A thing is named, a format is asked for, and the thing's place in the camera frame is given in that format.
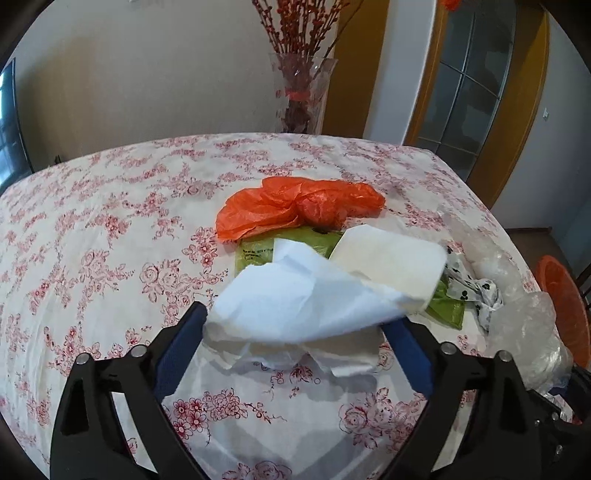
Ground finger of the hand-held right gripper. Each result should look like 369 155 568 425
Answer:
551 364 591 423

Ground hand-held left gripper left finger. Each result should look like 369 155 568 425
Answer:
50 302 208 480

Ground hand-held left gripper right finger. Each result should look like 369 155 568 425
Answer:
382 318 539 480

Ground clear plastic bag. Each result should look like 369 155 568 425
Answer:
445 217 525 296
487 291 573 393

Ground black and white patterned bag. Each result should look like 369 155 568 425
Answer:
441 251 504 333

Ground wastebasket with orange liner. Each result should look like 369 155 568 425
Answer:
536 255 591 370

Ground white tissue paper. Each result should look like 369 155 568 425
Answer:
203 224 448 379

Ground yellow-green packet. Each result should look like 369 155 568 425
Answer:
235 227 465 329

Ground large orange plastic bag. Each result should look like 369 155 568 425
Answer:
215 176 386 244

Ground floral tablecloth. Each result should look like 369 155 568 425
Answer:
0 133 578 480

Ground frosted glass door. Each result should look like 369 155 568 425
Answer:
418 0 515 181

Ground dark screen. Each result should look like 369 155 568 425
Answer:
0 60 35 185

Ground glass vase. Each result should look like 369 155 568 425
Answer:
269 52 339 134

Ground red berry branches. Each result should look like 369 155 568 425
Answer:
252 0 352 61

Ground wooden door frame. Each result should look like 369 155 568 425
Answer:
404 0 550 208

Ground wooden wall trim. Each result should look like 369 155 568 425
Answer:
321 0 386 137

